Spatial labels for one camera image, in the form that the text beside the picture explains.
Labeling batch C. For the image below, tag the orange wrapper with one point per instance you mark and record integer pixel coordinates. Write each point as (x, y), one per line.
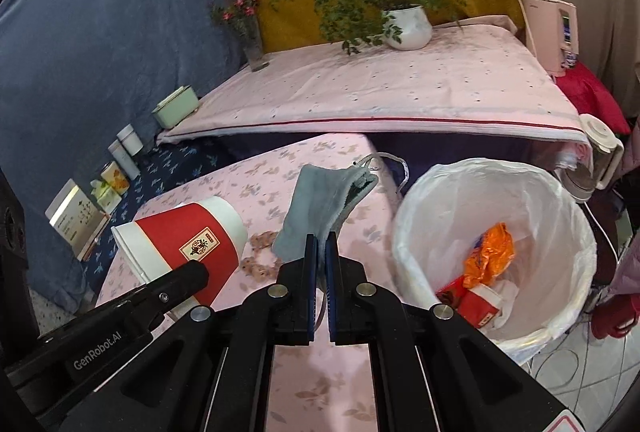
(487, 257)

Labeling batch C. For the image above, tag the red and white carton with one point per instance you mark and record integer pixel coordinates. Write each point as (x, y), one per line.
(480, 309)

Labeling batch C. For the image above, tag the trash bin with white liner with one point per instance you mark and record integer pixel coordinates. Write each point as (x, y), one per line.
(450, 192)

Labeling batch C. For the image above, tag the brown patterned scrunchie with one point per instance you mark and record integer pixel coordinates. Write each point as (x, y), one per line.
(257, 269)

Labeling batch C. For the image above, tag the pink blanket with red stripe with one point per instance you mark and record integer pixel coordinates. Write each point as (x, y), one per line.
(400, 82)

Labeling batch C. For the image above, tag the white tissue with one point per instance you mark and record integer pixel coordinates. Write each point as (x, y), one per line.
(507, 294)

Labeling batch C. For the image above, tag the navy floral cloth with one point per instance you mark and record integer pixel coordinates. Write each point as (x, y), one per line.
(170, 167)

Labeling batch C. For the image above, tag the glass vase with red flowers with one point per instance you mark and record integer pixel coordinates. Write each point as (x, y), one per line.
(254, 52)

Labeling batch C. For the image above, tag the red paper cup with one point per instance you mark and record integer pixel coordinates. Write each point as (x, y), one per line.
(200, 232)

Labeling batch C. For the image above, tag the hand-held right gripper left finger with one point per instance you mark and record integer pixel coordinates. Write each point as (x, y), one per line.
(311, 272)

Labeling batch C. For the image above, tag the purple down jacket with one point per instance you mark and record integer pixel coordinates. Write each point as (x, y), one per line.
(631, 262)

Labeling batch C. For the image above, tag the red cloth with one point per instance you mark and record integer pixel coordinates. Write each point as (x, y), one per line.
(590, 95)

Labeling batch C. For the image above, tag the glass electric kettle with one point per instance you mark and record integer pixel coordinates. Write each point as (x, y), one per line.
(595, 157)

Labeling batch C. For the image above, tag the short white jar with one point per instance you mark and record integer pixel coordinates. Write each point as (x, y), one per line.
(131, 141)

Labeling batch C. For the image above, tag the blue backdrop cloth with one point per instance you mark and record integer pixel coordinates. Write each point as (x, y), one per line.
(100, 37)

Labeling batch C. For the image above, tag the printed tin can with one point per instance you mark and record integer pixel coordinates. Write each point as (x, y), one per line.
(116, 178)

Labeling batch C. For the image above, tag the dark red object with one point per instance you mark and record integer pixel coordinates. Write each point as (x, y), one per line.
(612, 317)

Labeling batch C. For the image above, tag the slim white bottle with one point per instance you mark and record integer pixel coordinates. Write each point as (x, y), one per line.
(124, 161)

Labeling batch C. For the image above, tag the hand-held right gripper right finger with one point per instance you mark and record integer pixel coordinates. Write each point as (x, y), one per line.
(331, 272)

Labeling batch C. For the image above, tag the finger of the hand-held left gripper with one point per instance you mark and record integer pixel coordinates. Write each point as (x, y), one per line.
(180, 287)

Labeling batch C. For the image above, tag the pink floral tablecloth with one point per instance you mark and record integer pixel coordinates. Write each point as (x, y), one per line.
(240, 182)

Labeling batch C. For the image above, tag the white card box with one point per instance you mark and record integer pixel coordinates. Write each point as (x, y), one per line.
(75, 219)

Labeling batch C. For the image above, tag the clear plastic strip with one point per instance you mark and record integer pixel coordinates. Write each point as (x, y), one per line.
(395, 158)

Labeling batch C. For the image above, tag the pale green tissue box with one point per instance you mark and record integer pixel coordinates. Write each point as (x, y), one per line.
(175, 110)

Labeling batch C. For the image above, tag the small green white box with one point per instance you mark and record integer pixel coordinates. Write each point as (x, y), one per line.
(107, 197)

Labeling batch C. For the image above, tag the grey face mask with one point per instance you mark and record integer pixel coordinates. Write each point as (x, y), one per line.
(310, 207)

